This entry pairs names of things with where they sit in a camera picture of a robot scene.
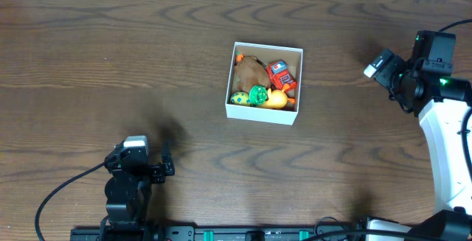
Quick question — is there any black cable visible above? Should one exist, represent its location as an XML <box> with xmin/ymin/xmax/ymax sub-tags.
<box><xmin>437</xmin><ymin>18</ymin><xmax>472</xmax><ymax>183</ymax></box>
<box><xmin>35</xmin><ymin>161</ymin><xmax>108</xmax><ymax>241</ymax></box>

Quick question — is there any yellow rubber duck blue cap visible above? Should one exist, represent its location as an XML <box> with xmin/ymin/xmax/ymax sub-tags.
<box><xmin>257</xmin><ymin>83</ymin><xmax>295</xmax><ymax>109</ymax></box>

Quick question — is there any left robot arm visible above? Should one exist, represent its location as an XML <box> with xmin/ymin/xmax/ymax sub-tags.
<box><xmin>98</xmin><ymin>136</ymin><xmax>176</xmax><ymax>240</ymax></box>

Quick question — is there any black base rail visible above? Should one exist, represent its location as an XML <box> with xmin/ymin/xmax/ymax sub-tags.
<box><xmin>70</xmin><ymin>223</ymin><xmax>349</xmax><ymax>241</ymax></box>

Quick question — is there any red toy fire truck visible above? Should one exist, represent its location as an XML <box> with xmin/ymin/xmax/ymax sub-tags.
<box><xmin>265</xmin><ymin>60</ymin><xmax>297</xmax><ymax>92</ymax></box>

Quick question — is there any left black cable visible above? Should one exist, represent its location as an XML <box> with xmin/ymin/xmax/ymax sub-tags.
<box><xmin>35</xmin><ymin>161</ymin><xmax>108</xmax><ymax>241</ymax></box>

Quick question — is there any brown plush toy with carrot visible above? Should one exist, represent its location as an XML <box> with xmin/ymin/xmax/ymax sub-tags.
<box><xmin>234</xmin><ymin>52</ymin><xmax>271</xmax><ymax>93</ymax></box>

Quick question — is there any yellow ball with blue letters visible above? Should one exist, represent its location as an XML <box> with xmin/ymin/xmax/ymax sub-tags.
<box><xmin>229</xmin><ymin>91</ymin><xmax>251</xmax><ymax>106</ymax></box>

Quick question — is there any right black cable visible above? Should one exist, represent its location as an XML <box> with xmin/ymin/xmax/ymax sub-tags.
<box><xmin>437</xmin><ymin>18</ymin><xmax>472</xmax><ymax>183</ymax></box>

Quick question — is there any green plastic round toy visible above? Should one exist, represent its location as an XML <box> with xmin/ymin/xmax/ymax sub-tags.
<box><xmin>249</xmin><ymin>85</ymin><xmax>268</xmax><ymax>106</ymax></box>

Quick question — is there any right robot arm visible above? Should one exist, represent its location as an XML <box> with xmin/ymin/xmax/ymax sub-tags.
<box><xmin>364</xmin><ymin>49</ymin><xmax>471</xmax><ymax>240</ymax></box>

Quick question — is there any white cardboard box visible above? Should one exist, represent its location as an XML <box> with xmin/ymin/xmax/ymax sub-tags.
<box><xmin>225</xmin><ymin>42</ymin><xmax>304</xmax><ymax>125</ymax></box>

